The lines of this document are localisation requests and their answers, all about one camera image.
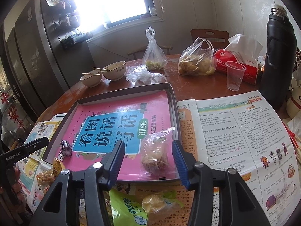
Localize clear bagged round pastry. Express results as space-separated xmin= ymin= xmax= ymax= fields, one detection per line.
xmin=139 ymin=127 xmax=176 ymax=180

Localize orange egg rolls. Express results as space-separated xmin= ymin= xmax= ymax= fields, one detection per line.
xmin=36 ymin=168 xmax=55 ymax=186

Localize brown silver candy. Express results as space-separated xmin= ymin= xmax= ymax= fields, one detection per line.
xmin=58 ymin=140 xmax=72 ymax=161

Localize green yellow pastry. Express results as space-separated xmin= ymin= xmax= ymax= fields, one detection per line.
xmin=109 ymin=189 xmax=184 ymax=225

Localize yellow panda snack bar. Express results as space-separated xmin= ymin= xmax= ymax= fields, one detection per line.
xmin=52 ymin=157 xmax=65 ymax=178

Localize plastic bag of fried snacks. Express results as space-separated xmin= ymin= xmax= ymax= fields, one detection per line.
xmin=178 ymin=37 xmax=216 ymax=76

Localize person's left hand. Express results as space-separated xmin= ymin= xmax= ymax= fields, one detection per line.
xmin=7 ymin=168 xmax=27 ymax=201

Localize pink and blue book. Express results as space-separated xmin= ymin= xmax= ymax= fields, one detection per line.
xmin=53 ymin=89 xmax=177 ymax=181

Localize dark cardboard box tray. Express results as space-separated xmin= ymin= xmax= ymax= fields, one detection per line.
xmin=42 ymin=82 xmax=182 ymax=183

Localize colourful student newspaper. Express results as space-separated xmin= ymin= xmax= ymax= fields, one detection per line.
xmin=16 ymin=90 xmax=301 ymax=226

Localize left white ceramic bowl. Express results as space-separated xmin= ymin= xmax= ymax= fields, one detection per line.
xmin=80 ymin=70 xmax=103 ymax=87

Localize white ceramic bowl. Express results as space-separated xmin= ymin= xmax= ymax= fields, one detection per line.
xmin=102 ymin=61 xmax=127 ymax=81
xmin=80 ymin=70 xmax=103 ymax=87

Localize crumpled clear plastic bag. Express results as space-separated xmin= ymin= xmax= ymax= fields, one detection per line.
xmin=125 ymin=65 xmax=167 ymax=85

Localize right white ceramic bowl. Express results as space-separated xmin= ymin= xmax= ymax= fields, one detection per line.
xmin=102 ymin=61 xmax=127 ymax=81

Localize wooden chopsticks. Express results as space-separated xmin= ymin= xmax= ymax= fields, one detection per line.
xmin=82 ymin=67 xmax=111 ymax=76

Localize clear plastic cup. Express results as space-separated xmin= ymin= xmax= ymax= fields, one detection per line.
xmin=226 ymin=61 xmax=246 ymax=91

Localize tied clear plastic bag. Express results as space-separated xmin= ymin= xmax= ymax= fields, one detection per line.
xmin=142 ymin=26 xmax=167 ymax=71

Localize wooden chair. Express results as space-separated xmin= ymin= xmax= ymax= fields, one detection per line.
xmin=190 ymin=29 xmax=230 ymax=50
xmin=128 ymin=45 xmax=173 ymax=59

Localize black thermos bottle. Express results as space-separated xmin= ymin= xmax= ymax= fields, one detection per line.
xmin=259 ymin=4 xmax=296 ymax=110

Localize dark refrigerator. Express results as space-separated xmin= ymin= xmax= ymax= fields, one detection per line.
xmin=4 ymin=0 xmax=95 ymax=121

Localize white cat figurine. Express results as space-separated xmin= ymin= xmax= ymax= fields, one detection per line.
xmin=286 ymin=77 xmax=301 ymax=119

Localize red tissue pack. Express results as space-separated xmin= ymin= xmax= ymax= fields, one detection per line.
xmin=213 ymin=34 xmax=263 ymax=85

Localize wooden chair back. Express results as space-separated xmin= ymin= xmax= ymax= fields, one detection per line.
xmin=190 ymin=29 xmax=230 ymax=50

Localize bright window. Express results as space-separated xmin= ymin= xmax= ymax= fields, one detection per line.
xmin=70 ymin=0 xmax=157 ymax=32

